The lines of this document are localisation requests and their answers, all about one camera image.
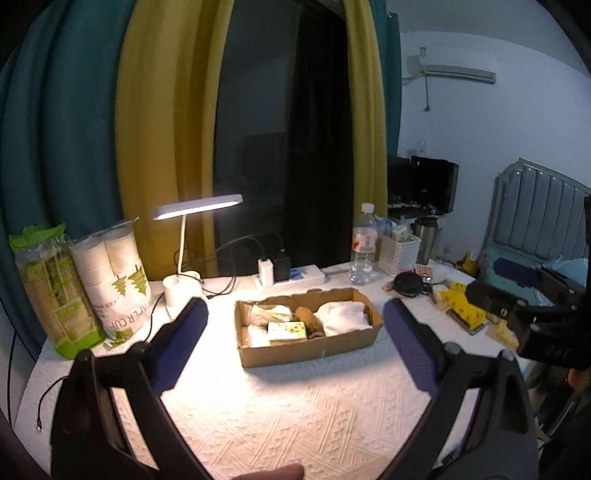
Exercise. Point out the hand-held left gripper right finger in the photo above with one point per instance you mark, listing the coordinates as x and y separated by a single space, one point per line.
408 341

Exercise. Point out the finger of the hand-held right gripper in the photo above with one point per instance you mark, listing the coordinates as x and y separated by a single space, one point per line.
515 272
485 300

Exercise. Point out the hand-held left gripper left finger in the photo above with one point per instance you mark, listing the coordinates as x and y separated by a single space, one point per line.
180 341

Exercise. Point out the white paper towel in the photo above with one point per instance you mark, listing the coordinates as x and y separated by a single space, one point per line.
344 318

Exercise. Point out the brown sponge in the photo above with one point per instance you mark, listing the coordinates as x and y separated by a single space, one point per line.
307 318

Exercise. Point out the small green box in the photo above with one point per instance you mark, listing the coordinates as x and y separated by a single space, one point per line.
287 332

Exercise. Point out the cardboard box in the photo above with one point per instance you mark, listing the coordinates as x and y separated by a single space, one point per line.
300 355

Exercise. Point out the person's right hand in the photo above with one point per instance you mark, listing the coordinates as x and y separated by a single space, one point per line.
579 381

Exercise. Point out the person's left hand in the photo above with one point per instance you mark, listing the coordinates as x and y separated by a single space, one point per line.
272 473

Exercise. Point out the pale yellow packet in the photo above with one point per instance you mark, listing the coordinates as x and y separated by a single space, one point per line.
504 333

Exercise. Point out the teal bedding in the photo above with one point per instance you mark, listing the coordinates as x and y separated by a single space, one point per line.
568 270

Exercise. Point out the white desk lamp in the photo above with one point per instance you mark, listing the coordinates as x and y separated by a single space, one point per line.
178 288

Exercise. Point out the black round pouch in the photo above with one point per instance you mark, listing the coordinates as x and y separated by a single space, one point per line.
407 284

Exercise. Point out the grey padded headboard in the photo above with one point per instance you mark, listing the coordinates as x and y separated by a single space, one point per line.
540 217

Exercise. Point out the steel thermos mug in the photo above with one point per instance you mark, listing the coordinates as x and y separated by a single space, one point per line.
425 240

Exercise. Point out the white plastic basket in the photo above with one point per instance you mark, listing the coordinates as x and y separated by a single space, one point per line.
398 254

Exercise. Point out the white paper cup pack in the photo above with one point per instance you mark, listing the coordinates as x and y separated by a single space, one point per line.
113 277

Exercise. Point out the clear water bottle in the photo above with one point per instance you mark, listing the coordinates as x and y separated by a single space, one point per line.
363 249

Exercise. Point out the white charger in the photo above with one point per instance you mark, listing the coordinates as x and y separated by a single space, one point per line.
266 273

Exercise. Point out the black monitor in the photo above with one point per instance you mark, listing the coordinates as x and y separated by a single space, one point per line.
429 184

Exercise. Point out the white power strip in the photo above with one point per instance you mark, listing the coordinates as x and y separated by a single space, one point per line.
304 274

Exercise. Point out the black power adapter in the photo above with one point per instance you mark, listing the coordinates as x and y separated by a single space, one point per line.
281 265

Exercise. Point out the green paper cup pack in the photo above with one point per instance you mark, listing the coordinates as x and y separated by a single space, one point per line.
51 295

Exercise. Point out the white air conditioner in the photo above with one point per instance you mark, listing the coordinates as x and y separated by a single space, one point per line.
457 71

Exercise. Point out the yellow curtain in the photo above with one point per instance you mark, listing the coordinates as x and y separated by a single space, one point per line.
367 115
161 115

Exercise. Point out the teal curtain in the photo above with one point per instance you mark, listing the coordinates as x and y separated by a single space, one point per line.
60 138
391 69

